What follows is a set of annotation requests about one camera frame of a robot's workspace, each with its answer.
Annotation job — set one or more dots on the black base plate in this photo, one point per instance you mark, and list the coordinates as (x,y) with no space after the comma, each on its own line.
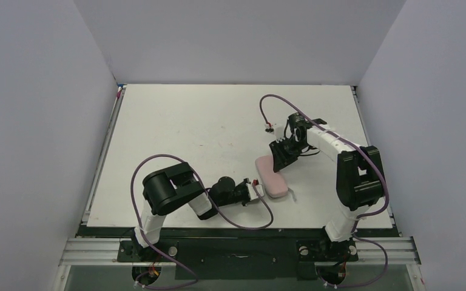
(260,254)

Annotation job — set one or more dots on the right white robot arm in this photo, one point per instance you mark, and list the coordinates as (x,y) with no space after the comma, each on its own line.
(359,171)

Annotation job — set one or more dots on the pink umbrella case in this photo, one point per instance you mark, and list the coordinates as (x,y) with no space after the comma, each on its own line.
(274,184)

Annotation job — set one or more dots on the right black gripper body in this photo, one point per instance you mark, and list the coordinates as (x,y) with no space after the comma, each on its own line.
(280,151)

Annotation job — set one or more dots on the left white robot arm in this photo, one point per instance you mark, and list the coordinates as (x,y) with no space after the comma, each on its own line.
(166,190)

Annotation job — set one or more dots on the aluminium frame rail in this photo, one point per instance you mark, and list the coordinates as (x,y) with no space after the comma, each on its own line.
(105,252)

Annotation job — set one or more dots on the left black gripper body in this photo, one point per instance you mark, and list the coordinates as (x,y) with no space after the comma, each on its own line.
(243,194)

